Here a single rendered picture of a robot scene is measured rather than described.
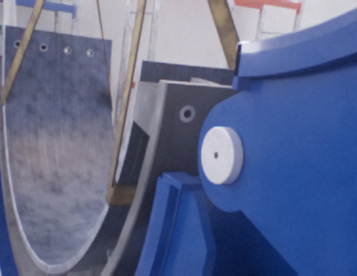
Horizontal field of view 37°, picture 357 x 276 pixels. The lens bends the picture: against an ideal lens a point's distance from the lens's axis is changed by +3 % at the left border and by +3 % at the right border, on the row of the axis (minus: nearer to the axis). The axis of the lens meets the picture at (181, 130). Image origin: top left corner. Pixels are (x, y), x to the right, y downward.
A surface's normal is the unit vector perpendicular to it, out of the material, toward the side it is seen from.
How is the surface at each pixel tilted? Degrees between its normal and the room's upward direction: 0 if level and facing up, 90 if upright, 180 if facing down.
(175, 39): 90
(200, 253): 90
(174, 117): 97
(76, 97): 65
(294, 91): 90
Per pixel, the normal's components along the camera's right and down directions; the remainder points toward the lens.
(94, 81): 0.48, -0.05
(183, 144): 0.44, 0.39
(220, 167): -0.87, -0.03
